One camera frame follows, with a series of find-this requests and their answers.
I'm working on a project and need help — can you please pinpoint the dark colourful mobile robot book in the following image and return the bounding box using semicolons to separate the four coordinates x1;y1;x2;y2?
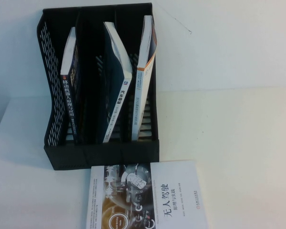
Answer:
60;26;83;144

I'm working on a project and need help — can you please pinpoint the white orange-striped book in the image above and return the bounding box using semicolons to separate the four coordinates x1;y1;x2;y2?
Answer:
131;15;158;141

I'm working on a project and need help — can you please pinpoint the dark teal white-spine book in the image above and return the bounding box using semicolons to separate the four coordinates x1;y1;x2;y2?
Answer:
101;21;133;144

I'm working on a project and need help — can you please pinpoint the white autonomous driving book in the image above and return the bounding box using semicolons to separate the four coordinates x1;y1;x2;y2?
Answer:
85;159;209;229

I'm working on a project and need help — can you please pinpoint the black plastic book stand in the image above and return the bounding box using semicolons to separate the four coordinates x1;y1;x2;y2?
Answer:
36;2;160;170

